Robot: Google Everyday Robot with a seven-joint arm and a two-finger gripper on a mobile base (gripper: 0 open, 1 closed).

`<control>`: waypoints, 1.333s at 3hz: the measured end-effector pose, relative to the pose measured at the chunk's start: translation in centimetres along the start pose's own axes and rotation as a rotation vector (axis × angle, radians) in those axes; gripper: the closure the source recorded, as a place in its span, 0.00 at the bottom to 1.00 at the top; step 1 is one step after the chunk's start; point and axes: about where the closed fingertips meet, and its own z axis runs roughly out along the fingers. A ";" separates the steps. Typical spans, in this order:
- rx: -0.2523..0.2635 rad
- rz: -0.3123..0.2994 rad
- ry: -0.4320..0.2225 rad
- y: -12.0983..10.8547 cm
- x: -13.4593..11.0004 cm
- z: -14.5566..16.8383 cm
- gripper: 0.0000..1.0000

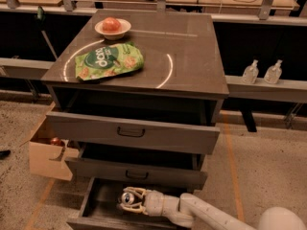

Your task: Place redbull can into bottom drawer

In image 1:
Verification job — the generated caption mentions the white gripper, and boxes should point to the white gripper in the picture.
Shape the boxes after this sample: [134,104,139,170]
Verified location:
[119,187,179,217]

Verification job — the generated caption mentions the blue silver redbull can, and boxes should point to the blue silver redbull can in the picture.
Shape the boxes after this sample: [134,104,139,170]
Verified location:
[121,192,137,206]

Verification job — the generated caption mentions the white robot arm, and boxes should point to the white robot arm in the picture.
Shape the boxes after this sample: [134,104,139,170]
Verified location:
[120,187,307,230]

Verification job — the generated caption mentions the grey bottom drawer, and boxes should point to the grey bottom drawer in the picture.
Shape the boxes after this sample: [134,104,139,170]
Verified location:
[67,177,189,230]

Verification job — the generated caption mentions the grey drawer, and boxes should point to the grey drawer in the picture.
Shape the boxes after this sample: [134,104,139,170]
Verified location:
[65,143,207,190]
[67,177,189,230]
[47,90,220,154]

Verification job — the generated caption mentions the grey middle drawer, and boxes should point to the grey middle drawer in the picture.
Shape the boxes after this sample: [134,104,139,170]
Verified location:
[65,143,207,190]

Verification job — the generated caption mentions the grey top drawer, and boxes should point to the grey top drawer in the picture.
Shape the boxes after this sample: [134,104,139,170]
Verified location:
[47,90,220,154]

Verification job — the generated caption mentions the grey drawer cabinet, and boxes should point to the grey drawer cabinet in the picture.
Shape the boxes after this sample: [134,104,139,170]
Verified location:
[40,9,230,191]

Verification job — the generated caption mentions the cardboard box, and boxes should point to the cardboard box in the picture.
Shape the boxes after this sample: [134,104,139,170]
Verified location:
[24,103,79,181]

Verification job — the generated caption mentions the red apple in box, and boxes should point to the red apple in box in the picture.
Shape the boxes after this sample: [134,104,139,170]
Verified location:
[50,137,64,147]

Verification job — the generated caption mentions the green snack chip bag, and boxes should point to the green snack chip bag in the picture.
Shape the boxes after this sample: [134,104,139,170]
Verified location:
[75,43,144,81]

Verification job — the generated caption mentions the black shoe tip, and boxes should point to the black shoe tip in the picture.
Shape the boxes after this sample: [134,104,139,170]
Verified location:
[0,150,11,160]

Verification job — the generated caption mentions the left clear pump bottle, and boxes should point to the left clear pump bottle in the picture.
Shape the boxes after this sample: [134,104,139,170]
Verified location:
[242,59,259,84]

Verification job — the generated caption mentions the clear pump bottle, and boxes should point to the clear pump bottle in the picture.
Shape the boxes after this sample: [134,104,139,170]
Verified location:
[264,59,282,84]
[242,59,259,84]

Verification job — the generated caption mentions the white ceramic bowl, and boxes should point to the white ceramic bowl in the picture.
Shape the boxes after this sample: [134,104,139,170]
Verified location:
[95,17,131,40]

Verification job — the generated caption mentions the red apple in bowl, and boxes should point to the red apple in bowl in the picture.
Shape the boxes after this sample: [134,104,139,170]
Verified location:
[102,17,121,33]

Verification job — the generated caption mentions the right clear pump bottle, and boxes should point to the right clear pump bottle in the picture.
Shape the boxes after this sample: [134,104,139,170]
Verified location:
[264,59,282,84]

